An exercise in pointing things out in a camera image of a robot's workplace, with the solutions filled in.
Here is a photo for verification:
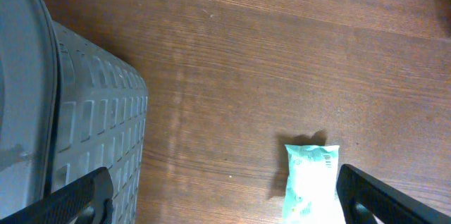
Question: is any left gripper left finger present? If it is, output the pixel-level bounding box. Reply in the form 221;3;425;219
1;167;113;224

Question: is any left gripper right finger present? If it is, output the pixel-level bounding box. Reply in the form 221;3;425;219
336;164;450;224

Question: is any teal snack packet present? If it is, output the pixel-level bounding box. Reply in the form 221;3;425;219
283;144;345;224

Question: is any grey plastic basket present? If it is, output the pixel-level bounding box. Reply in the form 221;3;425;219
1;0;148;223

